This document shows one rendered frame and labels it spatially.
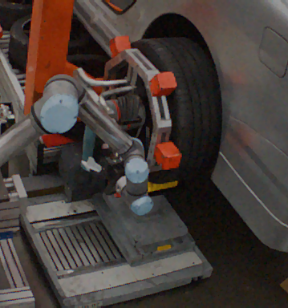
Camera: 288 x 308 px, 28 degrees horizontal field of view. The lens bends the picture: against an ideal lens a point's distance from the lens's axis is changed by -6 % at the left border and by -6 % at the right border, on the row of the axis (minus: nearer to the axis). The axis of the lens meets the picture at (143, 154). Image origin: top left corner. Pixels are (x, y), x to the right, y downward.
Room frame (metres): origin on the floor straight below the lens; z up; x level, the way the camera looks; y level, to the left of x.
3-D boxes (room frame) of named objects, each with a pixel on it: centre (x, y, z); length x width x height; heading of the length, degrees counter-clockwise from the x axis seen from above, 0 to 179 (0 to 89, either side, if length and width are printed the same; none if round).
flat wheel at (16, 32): (3.69, 0.79, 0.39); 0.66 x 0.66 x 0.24
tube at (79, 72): (2.25, 0.24, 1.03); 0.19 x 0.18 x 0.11; 123
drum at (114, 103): (2.20, 0.14, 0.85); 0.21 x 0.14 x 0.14; 123
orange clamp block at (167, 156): (1.98, -0.09, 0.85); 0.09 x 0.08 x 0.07; 33
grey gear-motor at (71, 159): (2.52, 0.22, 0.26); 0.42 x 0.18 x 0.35; 123
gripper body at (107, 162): (1.74, 0.09, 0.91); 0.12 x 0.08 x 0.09; 36
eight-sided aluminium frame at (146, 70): (2.24, 0.08, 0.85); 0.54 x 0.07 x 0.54; 33
